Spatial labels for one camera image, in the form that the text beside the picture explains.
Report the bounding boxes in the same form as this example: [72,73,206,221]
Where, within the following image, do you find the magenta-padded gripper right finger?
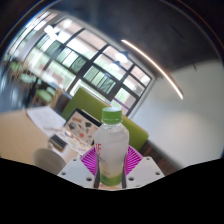
[123,145,166,189]

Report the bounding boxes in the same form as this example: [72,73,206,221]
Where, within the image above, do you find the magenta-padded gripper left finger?
[57,145,100,190]

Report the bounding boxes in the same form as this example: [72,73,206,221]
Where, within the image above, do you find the clear bottle with green cap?
[94,106,130,187]

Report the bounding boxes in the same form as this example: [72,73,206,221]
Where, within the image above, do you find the colourful printed booklet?
[54,129,92,156]

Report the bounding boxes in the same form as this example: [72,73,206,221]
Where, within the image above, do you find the beige patterned paper cup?
[32,148,67,176]

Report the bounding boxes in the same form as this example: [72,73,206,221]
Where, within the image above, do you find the small dark flat case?
[49,134,69,151]

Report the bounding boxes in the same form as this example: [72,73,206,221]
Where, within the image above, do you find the black laptop with stickers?
[63,108,103,146]

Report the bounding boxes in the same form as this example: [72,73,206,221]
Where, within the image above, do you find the white paper sheets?
[26,105,67,138]

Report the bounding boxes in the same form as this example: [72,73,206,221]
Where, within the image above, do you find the wooden chairs with green seats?
[3,56,58,108]

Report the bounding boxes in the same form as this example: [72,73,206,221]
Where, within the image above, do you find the long linear ceiling light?
[120,39,185,100]

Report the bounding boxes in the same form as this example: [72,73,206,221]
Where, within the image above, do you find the large black-framed window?
[6,11,154,116]

